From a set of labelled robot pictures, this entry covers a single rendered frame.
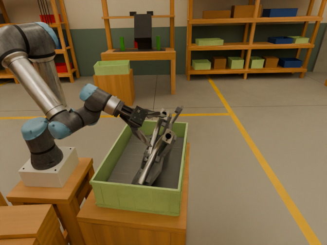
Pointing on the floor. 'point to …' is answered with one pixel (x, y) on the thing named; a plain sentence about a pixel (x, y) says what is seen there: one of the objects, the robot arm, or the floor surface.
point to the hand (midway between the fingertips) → (159, 131)
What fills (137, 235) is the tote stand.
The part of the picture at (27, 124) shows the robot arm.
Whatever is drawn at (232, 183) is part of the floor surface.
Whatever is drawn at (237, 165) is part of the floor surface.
